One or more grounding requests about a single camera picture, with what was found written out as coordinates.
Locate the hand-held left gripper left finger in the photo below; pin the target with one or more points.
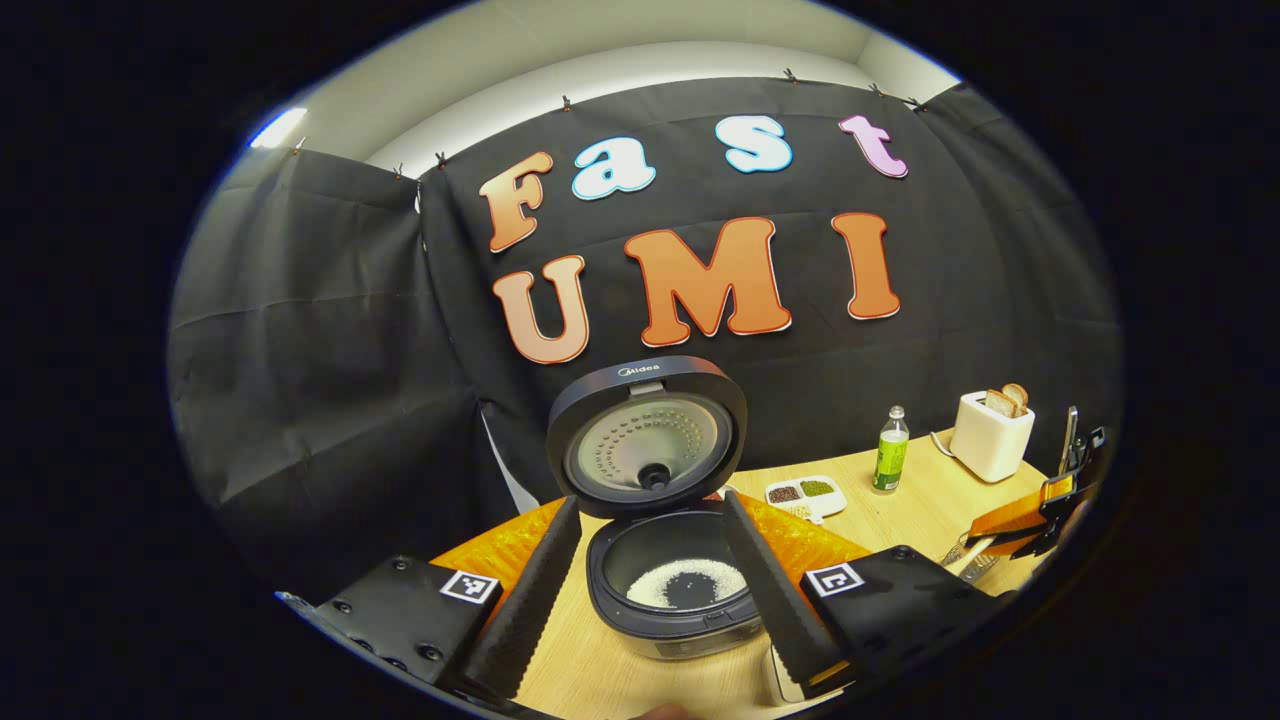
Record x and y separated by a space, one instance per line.
528 610

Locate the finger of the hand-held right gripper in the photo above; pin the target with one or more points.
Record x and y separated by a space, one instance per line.
1030 543
1015 512

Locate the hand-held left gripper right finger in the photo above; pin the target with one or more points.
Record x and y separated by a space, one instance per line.
778 610

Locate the wooden spoon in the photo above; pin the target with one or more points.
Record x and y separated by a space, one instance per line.
968 551

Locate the white rice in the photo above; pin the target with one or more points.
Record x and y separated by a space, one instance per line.
650 590

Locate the black rice cooker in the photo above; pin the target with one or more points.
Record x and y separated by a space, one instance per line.
645 450

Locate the white toaster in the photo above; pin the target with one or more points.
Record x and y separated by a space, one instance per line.
990 445

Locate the brown bread slice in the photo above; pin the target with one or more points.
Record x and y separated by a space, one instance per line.
1017 396

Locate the pale bread slice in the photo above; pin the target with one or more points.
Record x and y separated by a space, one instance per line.
999 405

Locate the white divided bean dish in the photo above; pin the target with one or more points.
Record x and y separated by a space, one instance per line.
805 502

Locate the green label plastic bottle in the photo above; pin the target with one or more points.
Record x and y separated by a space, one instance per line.
890 460

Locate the black backdrop cloth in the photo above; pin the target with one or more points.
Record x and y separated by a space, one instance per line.
300 350

